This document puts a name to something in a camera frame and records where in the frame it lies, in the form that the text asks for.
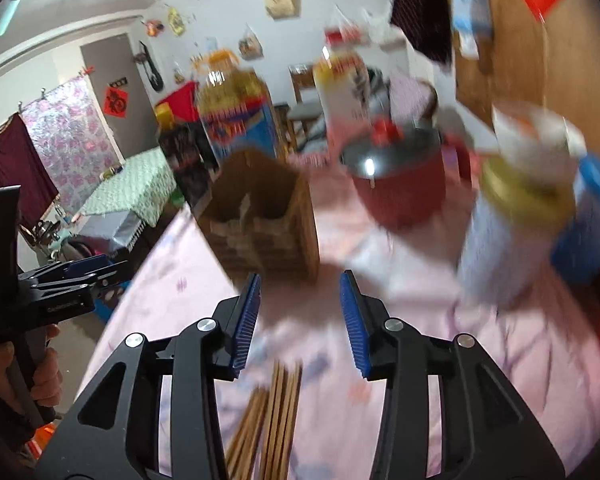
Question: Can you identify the person's left hand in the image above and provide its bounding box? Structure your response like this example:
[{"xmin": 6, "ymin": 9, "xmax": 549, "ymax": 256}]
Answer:
[{"xmin": 0, "ymin": 324, "xmax": 63, "ymax": 411}]

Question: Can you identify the plastic bag with food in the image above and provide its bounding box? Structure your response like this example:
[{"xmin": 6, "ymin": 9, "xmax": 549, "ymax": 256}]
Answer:
[{"xmin": 237, "ymin": 25, "xmax": 263, "ymax": 61}]

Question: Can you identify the silver box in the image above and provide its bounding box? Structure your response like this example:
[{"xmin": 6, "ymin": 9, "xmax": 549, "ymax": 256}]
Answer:
[{"xmin": 77, "ymin": 212, "xmax": 146, "ymax": 251}]

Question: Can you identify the dark patterned garment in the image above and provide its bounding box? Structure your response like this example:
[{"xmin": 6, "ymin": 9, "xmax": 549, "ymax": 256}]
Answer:
[{"xmin": 389, "ymin": 0, "xmax": 453, "ymax": 66}]

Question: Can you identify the pink floral hanging sheet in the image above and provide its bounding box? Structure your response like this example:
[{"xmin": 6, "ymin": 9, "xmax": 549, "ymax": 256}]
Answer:
[{"xmin": 20, "ymin": 77, "xmax": 121, "ymax": 221}]

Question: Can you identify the white bowl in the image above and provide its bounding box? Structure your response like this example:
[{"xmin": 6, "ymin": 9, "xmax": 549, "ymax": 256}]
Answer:
[{"xmin": 492, "ymin": 102, "xmax": 588, "ymax": 196}]

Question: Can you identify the plywood board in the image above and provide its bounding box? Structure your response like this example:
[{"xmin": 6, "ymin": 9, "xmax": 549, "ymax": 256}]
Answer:
[{"xmin": 440, "ymin": 0, "xmax": 600, "ymax": 176}]

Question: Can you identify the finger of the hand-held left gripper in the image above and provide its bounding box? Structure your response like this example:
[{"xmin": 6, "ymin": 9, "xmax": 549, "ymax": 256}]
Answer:
[
  {"xmin": 40, "ymin": 261, "xmax": 130, "ymax": 306},
  {"xmin": 19, "ymin": 254, "xmax": 112, "ymax": 285}
]

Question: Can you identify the red cloth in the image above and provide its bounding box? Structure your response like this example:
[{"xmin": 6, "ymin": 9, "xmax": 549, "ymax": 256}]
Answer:
[{"xmin": 155, "ymin": 82, "xmax": 201, "ymax": 123}]

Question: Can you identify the wooden chopstick holder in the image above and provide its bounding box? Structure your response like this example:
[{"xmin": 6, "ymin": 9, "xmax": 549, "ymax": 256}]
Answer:
[{"xmin": 196, "ymin": 147, "xmax": 321, "ymax": 286}]

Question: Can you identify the table with green cloth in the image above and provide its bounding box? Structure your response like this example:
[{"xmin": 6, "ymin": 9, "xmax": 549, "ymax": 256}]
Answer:
[{"xmin": 80, "ymin": 150, "xmax": 178, "ymax": 228}]

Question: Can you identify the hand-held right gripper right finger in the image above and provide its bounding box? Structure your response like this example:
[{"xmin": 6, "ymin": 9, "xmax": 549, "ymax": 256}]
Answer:
[{"xmin": 340, "ymin": 270, "xmax": 566, "ymax": 480}]

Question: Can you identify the maroon cloth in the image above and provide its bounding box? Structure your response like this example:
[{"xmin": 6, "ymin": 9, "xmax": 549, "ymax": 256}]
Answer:
[{"xmin": 0, "ymin": 115, "xmax": 60, "ymax": 226}]

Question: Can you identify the clear plastic bag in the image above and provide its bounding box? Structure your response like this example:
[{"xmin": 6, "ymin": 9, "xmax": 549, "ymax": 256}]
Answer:
[{"xmin": 325, "ymin": 5, "xmax": 366, "ymax": 46}]

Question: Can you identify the bundle of chopsticks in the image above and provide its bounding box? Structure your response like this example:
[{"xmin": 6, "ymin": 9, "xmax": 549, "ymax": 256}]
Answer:
[{"xmin": 225, "ymin": 360, "xmax": 303, "ymax": 480}]

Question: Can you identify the red square door decoration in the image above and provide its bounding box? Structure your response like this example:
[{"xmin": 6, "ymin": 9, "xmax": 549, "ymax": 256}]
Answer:
[{"xmin": 102, "ymin": 85, "xmax": 130, "ymax": 118}]

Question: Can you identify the pot lid with red knob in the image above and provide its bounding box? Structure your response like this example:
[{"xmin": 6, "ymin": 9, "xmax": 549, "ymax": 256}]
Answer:
[{"xmin": 341, "ymin": 119, "xmax": 441, "ymax": 181}]

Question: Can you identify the pink floral tablecloth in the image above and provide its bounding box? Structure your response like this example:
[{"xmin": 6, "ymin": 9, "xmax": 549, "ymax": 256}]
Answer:
[{"xmin": 77, "ymin": 150, "xmax": 600, "ymax": 480}]

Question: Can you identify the red electric pot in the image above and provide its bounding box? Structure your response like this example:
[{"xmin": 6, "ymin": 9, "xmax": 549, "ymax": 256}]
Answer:
[{"xmin": 352, "ymin": 132, "xmax": 473, "ymax": 231}]

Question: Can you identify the person's left forearm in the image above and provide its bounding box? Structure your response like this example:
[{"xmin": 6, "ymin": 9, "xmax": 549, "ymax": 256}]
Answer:
[{"xmin": 0, "ymin": 360, "xmax": 33, "ymax": 468}]

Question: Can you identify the dark soy sauce bottle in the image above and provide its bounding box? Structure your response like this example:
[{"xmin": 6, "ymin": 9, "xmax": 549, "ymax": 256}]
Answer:
[{"xmin": 155, "ymin": 102, "xmax": 218, "ymax": 211}]

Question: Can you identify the tin can with gold lid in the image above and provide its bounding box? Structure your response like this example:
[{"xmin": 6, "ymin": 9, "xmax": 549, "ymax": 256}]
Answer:
[{"xmin": 457, "ymin": 157, "xmax": 576, "ymax": 306}]

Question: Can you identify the wooden chair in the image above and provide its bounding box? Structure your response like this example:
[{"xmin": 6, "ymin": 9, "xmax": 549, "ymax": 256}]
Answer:
[{"xmin": 287, "ymin": 62, "xmax": 331, "ymax": 151}]

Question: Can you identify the fluorescent tube lamp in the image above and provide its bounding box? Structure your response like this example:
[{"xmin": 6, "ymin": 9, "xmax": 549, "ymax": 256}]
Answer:
[{"xmin": 0, "ymin": 0, "xmax": 21, "ymax": 38}]

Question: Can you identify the grey door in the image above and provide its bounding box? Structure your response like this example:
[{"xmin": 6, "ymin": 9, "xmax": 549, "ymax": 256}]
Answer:
[{"xmin": 80, "ymin": 32, "xmax": 153, "ymax": 161}]

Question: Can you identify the blue plastic stool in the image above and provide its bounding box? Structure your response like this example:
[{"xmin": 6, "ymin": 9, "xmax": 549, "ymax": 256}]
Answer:
[{"xmin": 94, "ymin": 285, "xmax": 131, "ymax": 322}]

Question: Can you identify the large cooking oil bottle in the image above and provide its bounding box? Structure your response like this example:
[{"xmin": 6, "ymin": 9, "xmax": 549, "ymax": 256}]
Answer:
[{"xmin": 192, "ymin": 49, "xmax": 281, "ymax": 161}]

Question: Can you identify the blue and white tissue pack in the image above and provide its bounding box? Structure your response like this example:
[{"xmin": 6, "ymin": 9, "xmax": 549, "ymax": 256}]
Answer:
[{"xmin": 452, "ymin": 0, "xmax": 496, "ymax": 58}]

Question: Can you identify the blue plastic container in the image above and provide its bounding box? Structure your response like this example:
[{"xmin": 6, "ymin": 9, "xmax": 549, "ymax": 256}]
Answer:
[{"xmin": 550, "ymin": 152, "xmax": 600, "ymax": 286}]

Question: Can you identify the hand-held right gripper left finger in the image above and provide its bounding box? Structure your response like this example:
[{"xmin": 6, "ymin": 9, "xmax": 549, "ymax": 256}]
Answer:
[{"xmin": 32, "ymin": 272, "xmax": 263, "ymax": 480}]

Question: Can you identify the black hanging bag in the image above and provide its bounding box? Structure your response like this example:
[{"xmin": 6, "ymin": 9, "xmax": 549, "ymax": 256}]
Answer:
[{"xmin": 132, "ymin": 40, "xmax": 166, "ymax": 93}]

